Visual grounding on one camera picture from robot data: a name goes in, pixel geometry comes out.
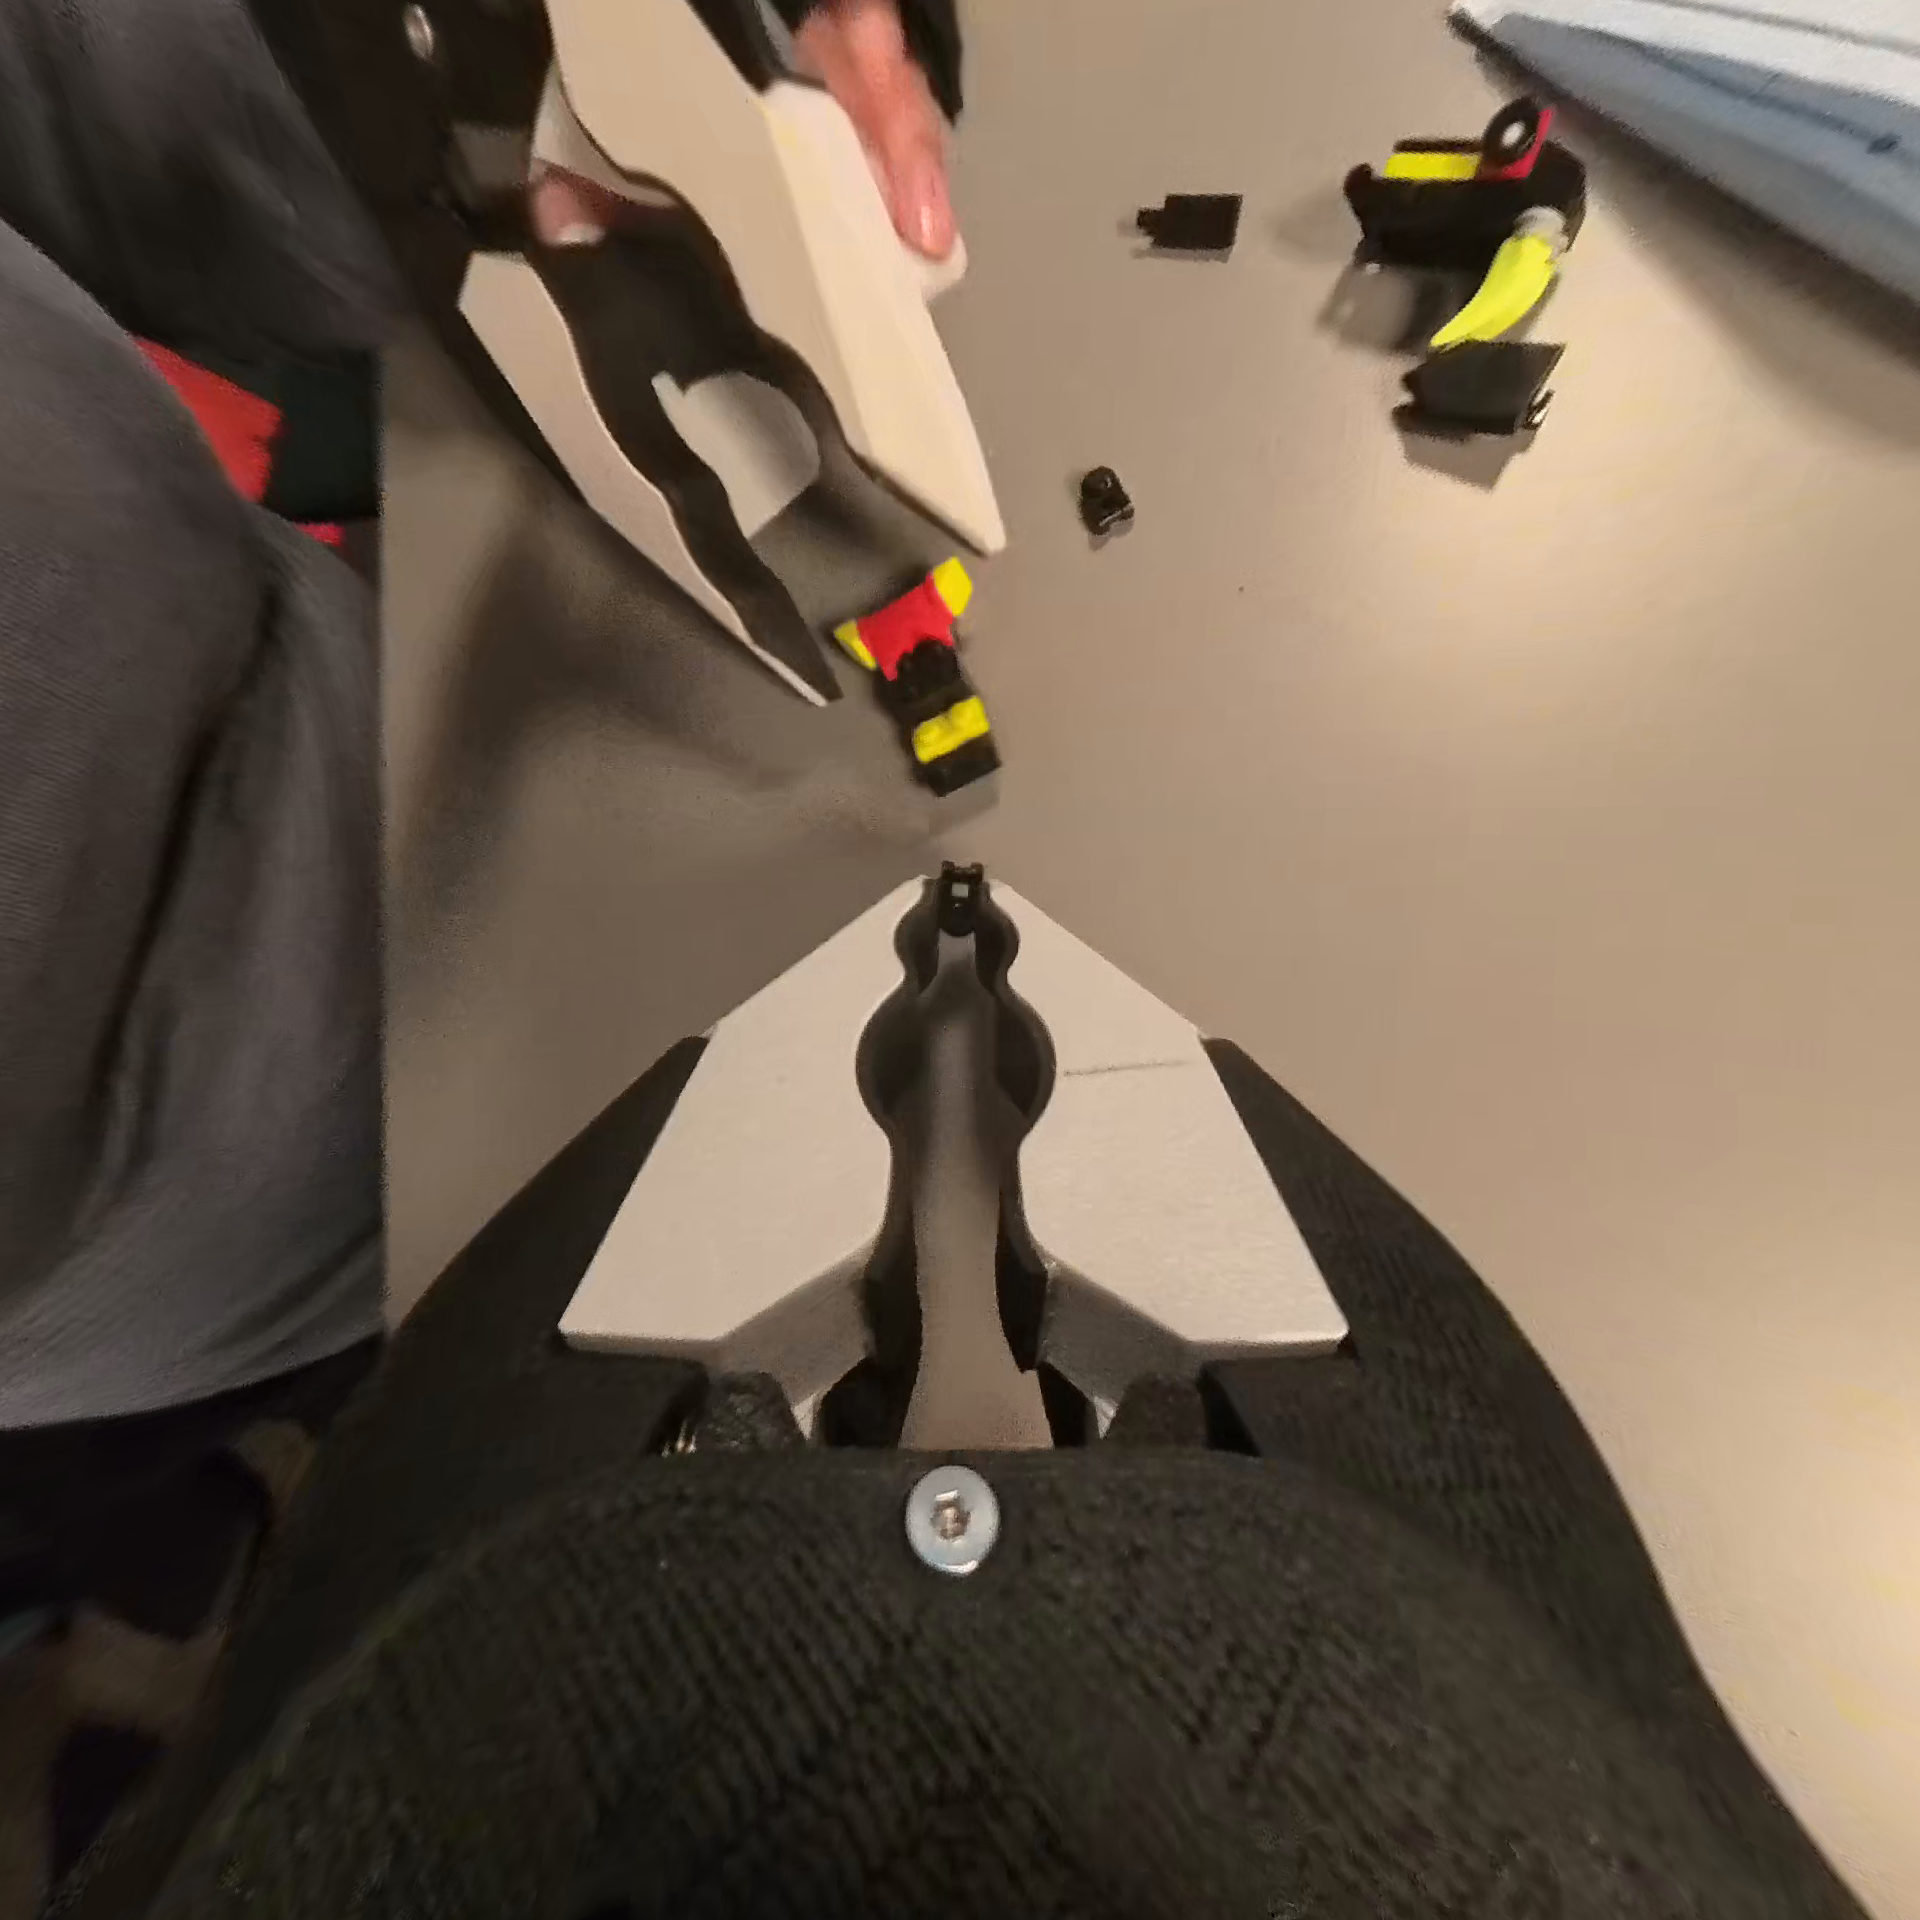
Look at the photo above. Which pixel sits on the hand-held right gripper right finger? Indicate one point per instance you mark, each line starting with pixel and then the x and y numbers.
pixel 1170 1200

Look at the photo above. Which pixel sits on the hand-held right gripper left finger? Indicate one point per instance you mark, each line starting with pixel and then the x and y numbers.
pixel 735 1185

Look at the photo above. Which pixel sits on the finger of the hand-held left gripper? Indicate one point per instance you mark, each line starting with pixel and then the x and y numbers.
pixel 886 390
pixel 524 359

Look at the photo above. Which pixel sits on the black red yellow lego assembly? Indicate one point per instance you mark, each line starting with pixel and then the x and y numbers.
pixel 914 629

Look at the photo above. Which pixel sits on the person's left forearm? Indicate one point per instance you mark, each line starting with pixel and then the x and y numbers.
pixel 148 119

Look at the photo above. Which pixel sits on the black rectangular lego piece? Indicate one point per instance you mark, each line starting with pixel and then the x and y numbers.
pixel 1193 222

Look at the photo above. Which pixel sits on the black lego assembly yellow claws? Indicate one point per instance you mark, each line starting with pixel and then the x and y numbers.
pixel 1440 211

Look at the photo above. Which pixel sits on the black flat lego piece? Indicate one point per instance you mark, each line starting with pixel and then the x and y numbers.
pixel 1478 386

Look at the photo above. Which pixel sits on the lego instruction booklet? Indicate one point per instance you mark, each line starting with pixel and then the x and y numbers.
pixel 1770 119

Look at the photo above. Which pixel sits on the person's left hand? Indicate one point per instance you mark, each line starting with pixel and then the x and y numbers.
pixel 900 136

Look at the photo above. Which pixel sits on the red cloth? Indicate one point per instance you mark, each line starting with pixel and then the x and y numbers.
pixel 211 421

